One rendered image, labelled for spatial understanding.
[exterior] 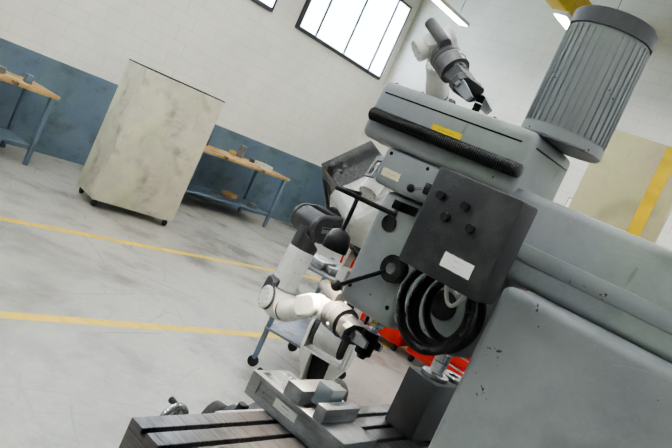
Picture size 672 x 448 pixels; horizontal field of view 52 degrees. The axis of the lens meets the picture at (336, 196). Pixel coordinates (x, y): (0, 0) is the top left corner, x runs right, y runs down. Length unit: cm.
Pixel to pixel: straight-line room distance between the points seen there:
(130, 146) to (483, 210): 661
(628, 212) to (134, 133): 554
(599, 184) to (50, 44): 735
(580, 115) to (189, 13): 897
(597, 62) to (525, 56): 1073
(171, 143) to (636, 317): 683
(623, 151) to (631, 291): 206
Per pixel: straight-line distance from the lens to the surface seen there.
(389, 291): 174
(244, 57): 1107
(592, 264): 154
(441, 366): 221
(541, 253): 157
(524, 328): 144
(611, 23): 170
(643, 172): 348
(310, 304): 201
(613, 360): 139
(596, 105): 166
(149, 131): 779
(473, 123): 169
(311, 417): 182
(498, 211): 134
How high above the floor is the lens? 167
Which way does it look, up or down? 4 degrees down
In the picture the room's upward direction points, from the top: 24 degrees clockwise
